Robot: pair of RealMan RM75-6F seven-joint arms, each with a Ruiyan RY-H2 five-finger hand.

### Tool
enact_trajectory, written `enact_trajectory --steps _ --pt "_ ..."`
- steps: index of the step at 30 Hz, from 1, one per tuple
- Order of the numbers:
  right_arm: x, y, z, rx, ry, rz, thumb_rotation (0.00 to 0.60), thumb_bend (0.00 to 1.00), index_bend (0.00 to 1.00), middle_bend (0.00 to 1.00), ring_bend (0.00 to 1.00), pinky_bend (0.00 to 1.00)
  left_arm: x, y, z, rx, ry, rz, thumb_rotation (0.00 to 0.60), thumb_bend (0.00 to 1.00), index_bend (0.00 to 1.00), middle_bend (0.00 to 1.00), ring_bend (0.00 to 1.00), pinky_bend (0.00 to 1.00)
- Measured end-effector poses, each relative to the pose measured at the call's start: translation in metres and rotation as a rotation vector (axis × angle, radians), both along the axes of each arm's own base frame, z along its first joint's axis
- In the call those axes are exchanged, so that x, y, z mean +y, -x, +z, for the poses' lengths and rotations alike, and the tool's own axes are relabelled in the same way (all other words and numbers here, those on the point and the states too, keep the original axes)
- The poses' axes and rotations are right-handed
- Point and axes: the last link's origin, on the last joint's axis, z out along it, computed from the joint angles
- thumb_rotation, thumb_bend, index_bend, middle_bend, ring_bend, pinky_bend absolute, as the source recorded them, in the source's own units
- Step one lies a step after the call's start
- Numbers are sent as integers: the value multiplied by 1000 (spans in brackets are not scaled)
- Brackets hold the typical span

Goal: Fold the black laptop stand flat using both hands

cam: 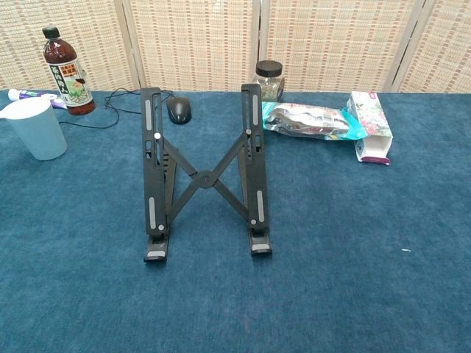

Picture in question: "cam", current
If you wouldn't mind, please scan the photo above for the black folding stand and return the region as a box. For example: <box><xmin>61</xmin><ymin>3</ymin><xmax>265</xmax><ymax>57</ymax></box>
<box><xmin>140</xmin><ymin>83</ymin><xmax>274</xmax><ymax>263</ymax></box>

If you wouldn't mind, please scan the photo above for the black computer mouse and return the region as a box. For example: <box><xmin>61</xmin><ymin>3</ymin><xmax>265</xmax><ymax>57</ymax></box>
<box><xmin>166</xmin><ymin>96</ymin><xmax>193</xmax><ymax>125</ymax></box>

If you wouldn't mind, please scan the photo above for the teal snack bag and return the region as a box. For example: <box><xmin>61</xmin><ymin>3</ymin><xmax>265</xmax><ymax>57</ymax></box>
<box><xmin>261</xmin><ymin>101</ymin><xmax>369</xmax><ymax>141</ymax></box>

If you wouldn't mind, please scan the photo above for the glass jar black lid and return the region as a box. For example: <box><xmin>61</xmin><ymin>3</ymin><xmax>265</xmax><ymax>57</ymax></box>
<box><xmin>252</xmin><ymin>60</ymin><xmax>286</xmax><ymax>103</ymax></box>

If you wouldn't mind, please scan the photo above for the blue felt table cloth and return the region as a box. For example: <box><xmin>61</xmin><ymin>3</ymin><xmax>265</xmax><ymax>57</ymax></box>
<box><xmin>0</xmin><ymin>89</ymin><xmax>471</xmax><ymax>353</ymax></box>

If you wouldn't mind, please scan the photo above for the bamboo folding screen panel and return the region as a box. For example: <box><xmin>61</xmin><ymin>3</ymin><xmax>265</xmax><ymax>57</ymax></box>
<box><xmin>259</xmin><ymin>0</ymin><xmax>424</xmax><ymax>93</ymax></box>
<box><xmin>389</xmin><ymin>0</ymin><xmax>471</xmax><ymax>93</ymax></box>
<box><xmin>0</xmin><ymin>0</ymin><xmax>143</xmax><ymax>92</ymax></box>
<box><xmin>123</xmin><ymin>0</ymin><xmax>261</xmax><ymax>92</ymax></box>

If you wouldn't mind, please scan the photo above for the floral paper carton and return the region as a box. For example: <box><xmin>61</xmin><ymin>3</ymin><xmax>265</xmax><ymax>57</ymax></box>
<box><xmin>347</xmin><ymin>90</ymin><xmax>393</xmax><ymax>165</ymax></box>

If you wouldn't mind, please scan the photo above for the dark tea bottle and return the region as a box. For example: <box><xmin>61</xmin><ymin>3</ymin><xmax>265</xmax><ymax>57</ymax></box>
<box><xmin>41</xmin><ymin>26</ymin><xmax>96</xmax><ymax>116</ymax></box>

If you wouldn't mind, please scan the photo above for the white purple toothpaste tube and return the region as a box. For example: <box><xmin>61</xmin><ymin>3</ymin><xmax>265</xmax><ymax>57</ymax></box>
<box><xmin>7</xmin><ymin>88</ymin><xmax>68</xmax><ymax>110</ymax></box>

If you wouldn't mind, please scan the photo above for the black mouse cable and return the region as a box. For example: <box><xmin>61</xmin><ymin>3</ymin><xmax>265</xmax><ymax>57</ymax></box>
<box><xmin>58</xmin><ymin>88</ymin><xmax>174</xmax><ymax>129</ymax></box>

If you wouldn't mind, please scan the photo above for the light blue handled cup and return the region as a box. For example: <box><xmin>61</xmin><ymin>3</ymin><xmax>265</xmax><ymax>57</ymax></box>
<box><xmin>0</xmin><ymin>97</ymin><xmax>68</xmax><ymax>161</ymax></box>

